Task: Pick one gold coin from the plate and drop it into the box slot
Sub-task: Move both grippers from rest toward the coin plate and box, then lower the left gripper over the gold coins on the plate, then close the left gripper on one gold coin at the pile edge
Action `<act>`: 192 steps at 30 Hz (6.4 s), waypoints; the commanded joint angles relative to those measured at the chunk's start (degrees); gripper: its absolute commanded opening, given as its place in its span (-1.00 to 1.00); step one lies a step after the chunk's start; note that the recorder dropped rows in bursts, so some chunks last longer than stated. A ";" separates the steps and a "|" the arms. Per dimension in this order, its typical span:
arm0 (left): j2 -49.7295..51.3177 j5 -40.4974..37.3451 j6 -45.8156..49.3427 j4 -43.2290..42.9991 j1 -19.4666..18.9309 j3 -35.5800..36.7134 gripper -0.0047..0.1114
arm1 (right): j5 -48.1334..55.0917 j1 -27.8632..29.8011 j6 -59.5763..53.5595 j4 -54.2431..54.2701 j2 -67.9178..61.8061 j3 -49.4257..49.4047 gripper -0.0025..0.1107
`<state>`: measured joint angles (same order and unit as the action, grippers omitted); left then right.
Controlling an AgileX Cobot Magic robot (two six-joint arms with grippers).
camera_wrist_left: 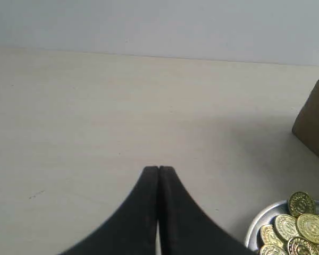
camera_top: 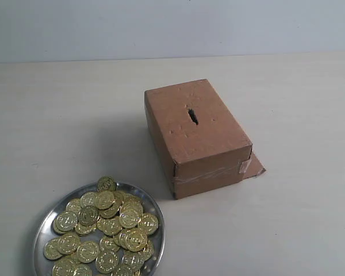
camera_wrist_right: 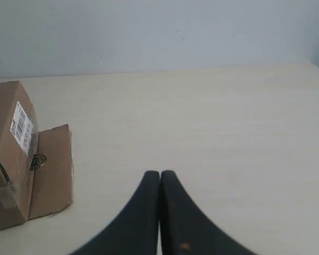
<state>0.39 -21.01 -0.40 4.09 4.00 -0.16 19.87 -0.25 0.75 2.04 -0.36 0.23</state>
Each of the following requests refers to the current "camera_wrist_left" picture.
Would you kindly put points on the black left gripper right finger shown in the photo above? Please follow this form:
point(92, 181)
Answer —
point(184, 228)

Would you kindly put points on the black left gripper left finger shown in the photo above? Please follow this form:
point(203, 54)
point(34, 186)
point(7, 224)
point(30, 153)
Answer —
point(132, 227)

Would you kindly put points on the brown cardboard slotted box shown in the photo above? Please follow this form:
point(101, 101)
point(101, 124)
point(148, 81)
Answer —
point(306, 125)

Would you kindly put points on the gold coin left side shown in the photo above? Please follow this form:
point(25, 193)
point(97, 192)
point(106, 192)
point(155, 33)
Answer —
point(269, 236)

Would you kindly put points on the gold coin top centre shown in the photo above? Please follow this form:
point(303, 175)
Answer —
point(285, 226)

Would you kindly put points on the gold coin lower centre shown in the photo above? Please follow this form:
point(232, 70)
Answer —
point(300, 246)

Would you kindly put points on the gold coin on plate rim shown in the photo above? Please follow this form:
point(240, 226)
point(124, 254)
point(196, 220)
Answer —
point(301, 203)

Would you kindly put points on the gold coin right side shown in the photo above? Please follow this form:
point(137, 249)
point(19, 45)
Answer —
point(308, 227)

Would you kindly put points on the round metal plate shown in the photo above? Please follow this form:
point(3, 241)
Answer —
point(253, 239)

